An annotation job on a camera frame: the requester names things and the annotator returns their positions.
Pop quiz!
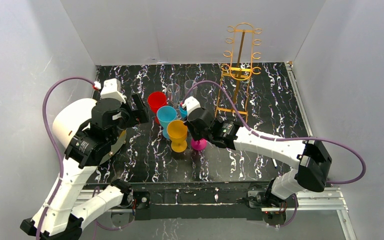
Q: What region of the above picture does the blue wine glass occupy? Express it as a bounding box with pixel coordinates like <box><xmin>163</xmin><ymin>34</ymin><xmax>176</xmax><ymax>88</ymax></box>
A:
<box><xmin>156</xmin><ymin>105</ymin><xmax>178</xmax><ymax>139</ymax></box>
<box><xmin>179</xmin><ymin>105</ymin><xmax>188</xmax><ymax>120</ymax></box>

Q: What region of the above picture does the red wine glass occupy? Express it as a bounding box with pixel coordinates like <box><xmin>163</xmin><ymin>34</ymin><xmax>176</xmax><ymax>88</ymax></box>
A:
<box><xmin>147</xmin><ymin>91</ymin><xmax>168</xmax><ymax>115</ymax></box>

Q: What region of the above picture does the pink wine glass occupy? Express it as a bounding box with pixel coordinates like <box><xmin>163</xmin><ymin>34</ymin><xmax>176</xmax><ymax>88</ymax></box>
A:
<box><xmin>190</xmin><ymin>138</ymin><xmax>208</xmax><ymax>151</ymax></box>

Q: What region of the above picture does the blue wine glass front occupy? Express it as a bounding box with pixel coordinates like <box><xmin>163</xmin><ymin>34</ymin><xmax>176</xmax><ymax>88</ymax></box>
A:
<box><xmin>156</xmin><ymin>105</ymin><xmax>178</xmax><ymax>139</ymax></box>

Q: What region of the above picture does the yellow wine glass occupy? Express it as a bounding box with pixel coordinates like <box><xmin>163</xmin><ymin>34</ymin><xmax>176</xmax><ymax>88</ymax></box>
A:
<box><xmin>167</xmin><ymin>120</ymin><xmax>188</xmax><ymax>153</ymax></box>

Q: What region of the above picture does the clear champagne flute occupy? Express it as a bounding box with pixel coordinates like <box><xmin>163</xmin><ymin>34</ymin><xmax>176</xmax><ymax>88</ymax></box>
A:
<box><xmin>184</xmin><ymin>79</ymin><xmax>197</xmax><ymax>99</ymax></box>
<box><xmin>166</xmin><ymin>83</ymin><xmax>181</xmax><ymax>108</ymax></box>

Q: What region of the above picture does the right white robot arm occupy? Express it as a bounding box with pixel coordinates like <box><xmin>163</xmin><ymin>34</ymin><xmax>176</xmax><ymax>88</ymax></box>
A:
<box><xmin>184</xmin><ymin>107</ymin><xmax>332</xmax><ymax>206</ymax></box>

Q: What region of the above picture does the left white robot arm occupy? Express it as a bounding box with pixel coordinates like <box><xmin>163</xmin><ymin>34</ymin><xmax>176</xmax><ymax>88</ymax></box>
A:
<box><xmin>20</xmin><ymin>93</ymin><xmax>149</xmax><ymax>240</ymax></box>

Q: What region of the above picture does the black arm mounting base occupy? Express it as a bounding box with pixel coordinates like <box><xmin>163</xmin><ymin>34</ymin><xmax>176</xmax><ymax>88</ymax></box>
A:
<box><xmin>130</xmin><ymin>181</ymin><xmax>298</xmax><ymax>225</ymax></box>

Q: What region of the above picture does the white orange cylinder spool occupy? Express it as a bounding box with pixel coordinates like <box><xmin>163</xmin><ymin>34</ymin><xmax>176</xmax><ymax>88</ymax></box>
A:
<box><xmin>52</xmin><ymin>97</ymin><xmax>127</xmax><ymax>166</ymax></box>

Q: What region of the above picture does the blue white marker pen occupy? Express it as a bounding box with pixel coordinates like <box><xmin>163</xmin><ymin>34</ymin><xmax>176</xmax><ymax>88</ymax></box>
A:
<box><xmin>272</xmin><ymin>158</ymin><xmax>278</xmax><ymax>169</ymax></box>

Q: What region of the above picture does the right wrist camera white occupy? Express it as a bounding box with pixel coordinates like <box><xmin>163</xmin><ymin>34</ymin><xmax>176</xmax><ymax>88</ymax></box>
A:
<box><xmin>180</xmin><ymin>96</ymin><xmax>201</xmax><ymax>114</ymax></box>

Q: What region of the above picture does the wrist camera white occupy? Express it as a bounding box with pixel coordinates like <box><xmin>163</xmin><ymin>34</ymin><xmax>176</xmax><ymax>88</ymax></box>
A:
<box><xmin>180</xmin><ymin>96</ymin><xmax>201</xmax><ymax>114</ymax></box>
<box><xmin>100</xmin><ymin>78</ymin><xmax>127</xmax><ymax>104</ymax></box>

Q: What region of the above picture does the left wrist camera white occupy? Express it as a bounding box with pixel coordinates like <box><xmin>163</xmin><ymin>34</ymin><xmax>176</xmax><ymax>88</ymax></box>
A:
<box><xmin>100</xmin><ymin>78</ymin><xmax>127</xmax><ymax>104</ymax></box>

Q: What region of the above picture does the gold wire glass rack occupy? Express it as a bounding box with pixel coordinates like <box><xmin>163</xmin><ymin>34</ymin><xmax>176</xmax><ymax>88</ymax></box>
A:
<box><xmin>215</xmin><ymin>22</ymin><xmax>263</xmax><ymax>121</ymax></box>

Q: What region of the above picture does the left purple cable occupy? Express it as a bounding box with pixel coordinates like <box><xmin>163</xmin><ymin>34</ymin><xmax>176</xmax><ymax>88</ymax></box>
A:
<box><xmin>35</xmin><ymin>76</ymin><xmax>127</xmax><ymax>240</ymax></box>

